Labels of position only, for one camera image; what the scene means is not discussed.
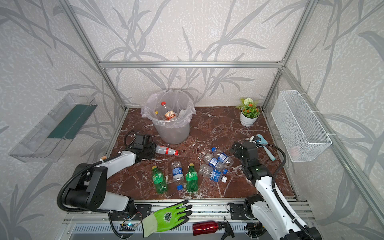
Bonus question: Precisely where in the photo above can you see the clear bottle blue label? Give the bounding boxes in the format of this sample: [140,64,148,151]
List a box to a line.
[172,161,185,191]

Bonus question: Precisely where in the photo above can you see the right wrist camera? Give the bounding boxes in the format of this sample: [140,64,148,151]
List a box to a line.
[250,136,261,145]

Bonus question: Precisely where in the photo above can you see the grey bin with plastic liner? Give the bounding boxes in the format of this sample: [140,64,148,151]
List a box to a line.
[142,90,196,145]

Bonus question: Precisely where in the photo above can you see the white wire mesh basket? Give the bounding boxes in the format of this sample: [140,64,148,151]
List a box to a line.
[271,90,332,163]

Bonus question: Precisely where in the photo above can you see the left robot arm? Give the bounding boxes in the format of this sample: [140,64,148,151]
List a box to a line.
[57,135,157,216]

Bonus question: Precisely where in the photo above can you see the potted plant in white pot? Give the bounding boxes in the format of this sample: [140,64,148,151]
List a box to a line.
[237,98,261,127]

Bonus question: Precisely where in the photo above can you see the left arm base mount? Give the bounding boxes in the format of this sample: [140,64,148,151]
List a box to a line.
[111,204,152,221]

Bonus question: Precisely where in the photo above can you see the green work glove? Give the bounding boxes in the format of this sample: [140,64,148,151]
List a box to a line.
[142,200,193,238]

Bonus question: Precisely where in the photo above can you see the green bottle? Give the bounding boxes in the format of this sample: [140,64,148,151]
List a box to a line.
[152,166,168,194]
[186,163,198,193]

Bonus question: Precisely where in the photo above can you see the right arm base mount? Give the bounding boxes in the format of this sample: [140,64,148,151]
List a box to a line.
[226,203,256,221]

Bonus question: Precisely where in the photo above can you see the green circuit board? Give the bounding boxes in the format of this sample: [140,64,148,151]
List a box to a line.
[119,223,140,233]

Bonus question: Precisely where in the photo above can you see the red spray bottle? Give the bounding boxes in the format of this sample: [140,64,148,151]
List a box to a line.
[193,218,235,240]

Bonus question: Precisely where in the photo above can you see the white bottle red cap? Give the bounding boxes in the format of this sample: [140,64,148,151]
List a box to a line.
[155,146,179,156]

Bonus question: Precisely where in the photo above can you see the light blue spatula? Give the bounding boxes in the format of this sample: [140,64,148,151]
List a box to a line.
[255,133,277,162]

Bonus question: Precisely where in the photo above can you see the clear plastic wall shelf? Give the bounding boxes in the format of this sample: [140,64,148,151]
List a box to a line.
[9,94,98,163]

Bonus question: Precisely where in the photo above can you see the crushed blue label bottle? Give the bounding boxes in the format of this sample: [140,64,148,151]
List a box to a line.
[199,164,228,183]
[203,154,228,175]
[211,147,234,167]

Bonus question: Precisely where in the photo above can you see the aluminium frame rail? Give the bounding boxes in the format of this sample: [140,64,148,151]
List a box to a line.
[100,61,283,69]

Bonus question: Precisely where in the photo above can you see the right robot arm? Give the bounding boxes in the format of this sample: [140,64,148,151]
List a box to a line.
[230,142,322,240]

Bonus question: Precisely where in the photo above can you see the clear bottle red label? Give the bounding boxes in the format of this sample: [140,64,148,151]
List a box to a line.
[161,102,178,121]

